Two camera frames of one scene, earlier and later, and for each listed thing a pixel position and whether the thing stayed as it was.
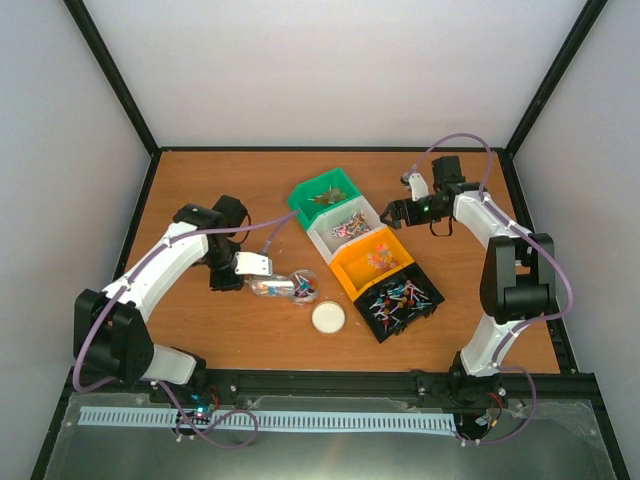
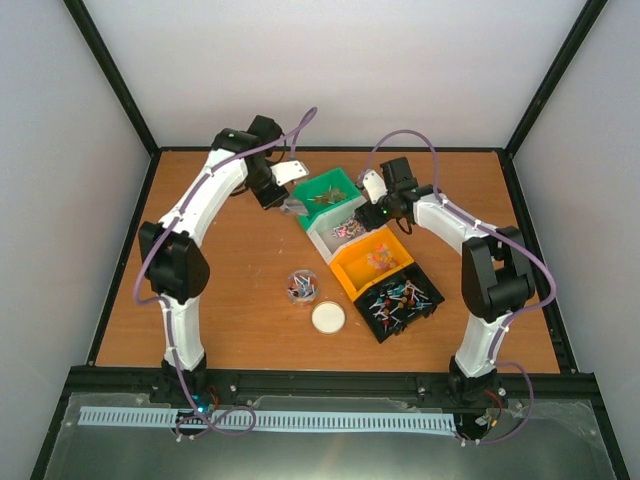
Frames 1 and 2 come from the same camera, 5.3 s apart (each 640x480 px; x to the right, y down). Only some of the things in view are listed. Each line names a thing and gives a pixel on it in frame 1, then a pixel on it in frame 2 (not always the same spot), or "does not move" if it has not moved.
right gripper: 394,207 -> 368,219
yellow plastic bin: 378,258 does not move
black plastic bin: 398,303 does not move
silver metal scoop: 272,286 -> 294,206
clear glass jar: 306,287 does not move
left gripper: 218,283 -> 277,199
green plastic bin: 318,196 does not move
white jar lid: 328,317 does not move
